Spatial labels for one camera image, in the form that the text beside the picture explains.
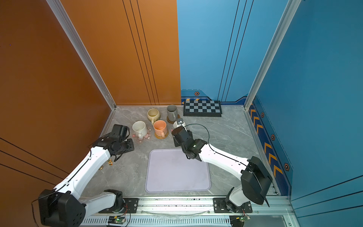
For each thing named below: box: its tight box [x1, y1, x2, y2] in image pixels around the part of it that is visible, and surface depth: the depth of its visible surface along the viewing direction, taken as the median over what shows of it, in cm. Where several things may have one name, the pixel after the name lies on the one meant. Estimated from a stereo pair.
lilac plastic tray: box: [144, 148, 212, 193], surface depth 85 cm
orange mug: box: [153, 119, 168, 138], surface depth 98 cm
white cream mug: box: [132, 120, 148, 140], surface depth 99 cm
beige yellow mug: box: [146, 108, 160, 126], surface depth 105 cm
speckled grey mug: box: [166, 104, 178, 122], surface depth 105 cm
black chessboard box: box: [182, 99, 223, 117], surface depth 118 cm
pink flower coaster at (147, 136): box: [131, 126, 153, 144], surface depth 102 cm
